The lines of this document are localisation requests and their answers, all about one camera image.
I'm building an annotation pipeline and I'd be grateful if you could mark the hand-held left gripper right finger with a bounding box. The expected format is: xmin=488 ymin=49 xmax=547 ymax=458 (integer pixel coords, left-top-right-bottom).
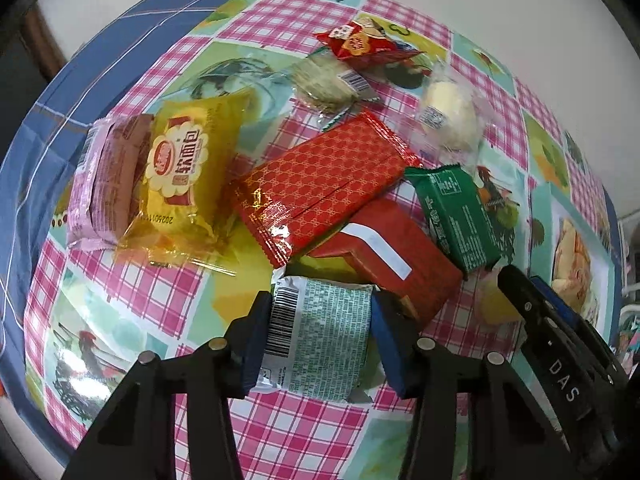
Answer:
xmin=371 ymin=290 xmax=581 ymax=480

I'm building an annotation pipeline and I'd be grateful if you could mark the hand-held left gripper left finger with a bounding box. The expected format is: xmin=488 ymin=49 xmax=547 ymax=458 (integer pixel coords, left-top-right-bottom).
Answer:
xmin=62 ymin=290 xmax=273 ymax=480

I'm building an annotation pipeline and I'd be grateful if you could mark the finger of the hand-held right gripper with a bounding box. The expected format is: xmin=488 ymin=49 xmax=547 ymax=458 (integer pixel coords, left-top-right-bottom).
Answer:
xmin=497 ymin=264 xmax=610 ymax=425
xmin=531 ymin=275 xmax=629 ymax=397

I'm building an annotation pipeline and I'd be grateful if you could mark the white green barcode snack packet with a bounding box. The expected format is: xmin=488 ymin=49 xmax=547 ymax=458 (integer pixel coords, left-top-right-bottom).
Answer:
xmin=252 ymin=266 xmax=377 ymax=403

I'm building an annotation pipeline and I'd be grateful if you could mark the red gold patterned snack packet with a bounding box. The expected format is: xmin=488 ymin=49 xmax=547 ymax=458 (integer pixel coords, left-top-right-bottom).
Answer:
xmin=234 ymin=110 xmax=422 ymax=268

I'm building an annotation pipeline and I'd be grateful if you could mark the red box with white stripe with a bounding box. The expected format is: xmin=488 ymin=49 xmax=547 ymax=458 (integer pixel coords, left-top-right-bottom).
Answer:
xmin=305 ymin=197 xmax=463 ymax=333

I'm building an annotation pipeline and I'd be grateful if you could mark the pink checkered fruit tablecloth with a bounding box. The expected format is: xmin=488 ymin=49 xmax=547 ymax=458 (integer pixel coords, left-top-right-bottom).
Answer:
xmin=25 ymin=0 xmax=627 ymax=480

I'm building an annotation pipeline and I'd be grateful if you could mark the yellow bread packet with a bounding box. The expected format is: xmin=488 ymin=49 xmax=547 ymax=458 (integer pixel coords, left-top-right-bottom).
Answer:
xmin=114 ymin=87 xmax=256 ymax=277

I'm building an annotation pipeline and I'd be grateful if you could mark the clear packet with white bun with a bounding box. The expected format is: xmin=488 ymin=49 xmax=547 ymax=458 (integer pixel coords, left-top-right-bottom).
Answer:
xmin=407 ymin=60 xmax=493 ymax=171

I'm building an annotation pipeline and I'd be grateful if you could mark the pink snack packet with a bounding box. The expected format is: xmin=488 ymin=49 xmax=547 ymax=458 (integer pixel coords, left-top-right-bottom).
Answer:
xmin=66 ymin=114 xmax=155 ymax=252

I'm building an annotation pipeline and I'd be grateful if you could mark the clear packet with round cake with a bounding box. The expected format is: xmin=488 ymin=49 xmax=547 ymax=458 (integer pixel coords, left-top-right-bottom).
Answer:
xmin=270 ymin=47 xmax=379 ymax=116

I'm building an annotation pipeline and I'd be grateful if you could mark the blue plaid cloth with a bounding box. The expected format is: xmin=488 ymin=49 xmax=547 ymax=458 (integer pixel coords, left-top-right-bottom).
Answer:
xmin=0 ymin=0 xmax=253 ymax=466

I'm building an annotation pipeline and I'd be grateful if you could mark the red triangular snack packet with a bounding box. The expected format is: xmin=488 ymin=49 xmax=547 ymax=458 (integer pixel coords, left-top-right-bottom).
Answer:
xmin=315 ymin=16 xmax=423 ymax=63

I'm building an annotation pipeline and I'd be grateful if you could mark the dark wooden furniture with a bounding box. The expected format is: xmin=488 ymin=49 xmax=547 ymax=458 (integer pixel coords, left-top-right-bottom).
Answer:
xmin=0 ymin=0 xmax=66 ymax=86

